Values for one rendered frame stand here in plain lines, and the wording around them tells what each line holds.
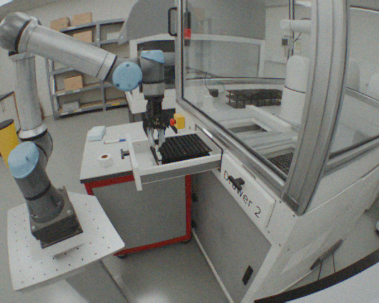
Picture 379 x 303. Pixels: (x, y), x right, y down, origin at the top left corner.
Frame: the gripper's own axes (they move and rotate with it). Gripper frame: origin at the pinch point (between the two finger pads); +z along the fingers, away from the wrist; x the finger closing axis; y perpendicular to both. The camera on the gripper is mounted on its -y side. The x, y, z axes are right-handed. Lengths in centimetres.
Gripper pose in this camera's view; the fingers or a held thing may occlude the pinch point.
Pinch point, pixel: (156, 143)
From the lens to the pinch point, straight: 82.3
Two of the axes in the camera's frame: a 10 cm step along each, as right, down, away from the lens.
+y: 3.5, 4.5, -8.2
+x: 9.4, -1.7, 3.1
